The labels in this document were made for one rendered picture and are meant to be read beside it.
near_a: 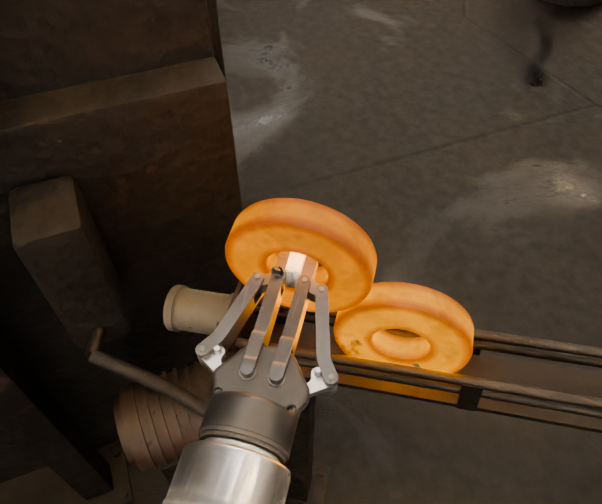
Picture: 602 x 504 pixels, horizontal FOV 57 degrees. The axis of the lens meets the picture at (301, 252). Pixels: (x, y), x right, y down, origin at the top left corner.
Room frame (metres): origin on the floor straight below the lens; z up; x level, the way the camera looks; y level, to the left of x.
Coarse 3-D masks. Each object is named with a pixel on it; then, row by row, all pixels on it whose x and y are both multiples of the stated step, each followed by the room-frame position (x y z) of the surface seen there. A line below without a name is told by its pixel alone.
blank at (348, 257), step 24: (240, 216) 0.36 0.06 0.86; (264, 216) 0.34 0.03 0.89; (288, 216) 0.34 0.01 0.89; (312, 216) 0.34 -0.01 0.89; (336, 216) 0.34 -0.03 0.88; (240, 240) 0.34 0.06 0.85; (264, 240) 0.34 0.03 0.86; (288, 240) 0.33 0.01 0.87; (312, 240) 0.32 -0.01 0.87; (336, 240) 0.32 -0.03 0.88; (360, 240) 0.33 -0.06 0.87; (240, 264) 0.35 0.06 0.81; (264, 264) 0.34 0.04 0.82; (336, 264) 0.32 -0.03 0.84; (360, 264) 0.31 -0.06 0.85; (288, 288) 0.33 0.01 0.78; (336, 288) 0.32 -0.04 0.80; (360, 288) 0.31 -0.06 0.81
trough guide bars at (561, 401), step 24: (312, 312) 0.37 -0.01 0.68; (336, 312) 0.36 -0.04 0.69; (408, 336) 0.34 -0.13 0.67; (480, 336) 0.32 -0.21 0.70; (504, 336) 0.32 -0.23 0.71; (312, 360) 0.31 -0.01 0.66; (336, 360) 0.30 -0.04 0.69; (360, 360) 0.30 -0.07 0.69; (552, 360) 0.30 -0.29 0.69; (576, 360) 0.30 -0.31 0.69; (600, 360) 0.29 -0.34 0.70; (408, 384) 0.28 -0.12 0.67; (432, 384) 0.27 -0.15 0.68; (456, 384) 0.27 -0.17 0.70; (480, 384) 0.26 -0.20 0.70; (504, 384) 0.26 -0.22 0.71; (552, 408) 0.24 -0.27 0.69; (576, 408) 0.24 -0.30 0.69; (600, 408) 0.23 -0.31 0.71
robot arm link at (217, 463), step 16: (192, 448) 0.14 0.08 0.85; (208, 448) 0.14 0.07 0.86; (224, 448) 0.14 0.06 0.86; (240, 448) 0.14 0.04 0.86; (256, 448) 0.14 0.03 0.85; (192, 464) 0.13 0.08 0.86; (208, 464) 0.13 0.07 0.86; (224, 464) 0.13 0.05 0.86; (240, 464) 0.13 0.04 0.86; (256, 464) 0.13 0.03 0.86; (272, 464) 0.13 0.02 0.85; (176, 480) 0.12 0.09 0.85; (192, 480) 0.12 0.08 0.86; (208, 480) 0.12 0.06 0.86; (224, 480) 0.12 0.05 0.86; (240, 480) 0.12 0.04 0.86; (256, 480) 0.12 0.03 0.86; (272, 480) 0.12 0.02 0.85; (288, 480) 0.13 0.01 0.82; (176, 496) 0.11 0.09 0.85; (192, 496) 0.11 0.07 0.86; (208, 496) 0.10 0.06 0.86; (224, 496) 0.10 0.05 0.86; (240, 496) 0.11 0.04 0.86; (256, 496) 0.11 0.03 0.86; (272, 496) 0.11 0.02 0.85
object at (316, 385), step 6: (312, 372) 0.21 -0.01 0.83; (318, 372) 0.21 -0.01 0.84; (312, 378) 0.21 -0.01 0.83; (318, 378) 0.21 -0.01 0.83; (312, 384) 0.20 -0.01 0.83; (318, 384) 0.20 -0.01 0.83; (324, 384) 0.20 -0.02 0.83; (312, 390) 0.20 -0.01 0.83; (318, 390) 0.20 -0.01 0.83; (324, 390) 0.20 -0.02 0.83; (330, 390) 0.20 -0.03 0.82; (312, 396) 0.20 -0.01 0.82
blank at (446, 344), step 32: (384, 288) 0.33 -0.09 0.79; (416, 288) 0.33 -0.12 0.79; (352, 320) 0.32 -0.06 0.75; (384, 320) 0.31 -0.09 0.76; (416, 320) 0.30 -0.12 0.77; (448, 320) 0.29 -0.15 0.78; (352, 352) 0.31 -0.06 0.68; (384, 352) 0.31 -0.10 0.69; (416, 352) 0.31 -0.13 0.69; (448, 352) 0.29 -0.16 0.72
